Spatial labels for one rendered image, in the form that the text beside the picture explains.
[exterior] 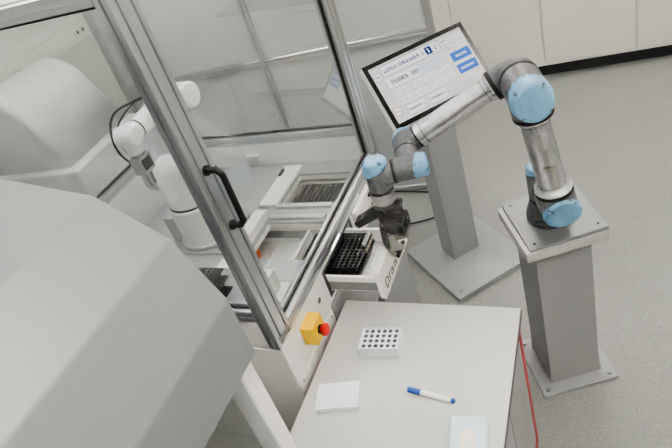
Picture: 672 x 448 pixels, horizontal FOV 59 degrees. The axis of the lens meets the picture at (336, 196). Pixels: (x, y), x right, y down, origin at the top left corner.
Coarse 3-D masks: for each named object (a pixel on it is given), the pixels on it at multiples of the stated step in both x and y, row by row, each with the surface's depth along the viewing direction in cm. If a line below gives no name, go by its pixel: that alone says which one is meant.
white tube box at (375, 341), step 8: (368, 328) 185; (376, 328) 184; (384, 328) 183; (392, 328) 182; (400, 328) 181; (368, 336) 182; (376, 336) 182; (384, 336) 182; (392, 336) 179; (400, 336) 179; (360, 344) 181; (368, 344) 180; (376, 344) 179; (384, 344) 178; (392, 344) 177; (400, 344) 178; (360, 352) 180; (368, 352) 179; (376, 352) 178; (384, 352) 177; (392, 352) 176; (400, 352) 177
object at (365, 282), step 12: (348, 228) 214; (360, 228) 212; (372, 228) 210; (372, 252) 208; (336, 276) 194; (348, 276) 192; (360, 276) 191; (372, 276) 189; (336, 288) 197; (348, 288) 195; (360, 288) 193; (372, 288) 191
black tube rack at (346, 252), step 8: (344, 240) 208; (352, 240) 212; (360, 240) 205; (336, 248) 205; (344, 248) 209; (352, 248) 203; (336, 256) 202; (344, 256) 200; (352, 256) 199; (368, 256) 203; (328, 264) 199; (336, 264) 204; (344, 264) 197; (352, 264) 196; (360, 264) 200; (328, 272) 200; (336, 272) 200; (344, 272) 198; (352, 272) 198; (360, 272) 196
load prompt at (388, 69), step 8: (424, 48) 258; (432, 48) 259; (440, 48) 259; (408, 56) 256; (416, 56) 257; (424, 56) 258; (392, 64) 254; (400, 64) 255; (408, 64) 256; (384, 72) 253; (392, 72) 254
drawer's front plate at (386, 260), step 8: (400, 240) 204; (384, 248) 193; (384, 256) 190; (392, 256) 196; (400, 256) 203; (384, 264) 189; (392, 264) 196; (376, 272) 185; (384, 272) 189; (392, 272) 195; (376, 280) 186; (384, 280) 188; (392, 280) 195; (384, 288) 188; (384, 296) 189
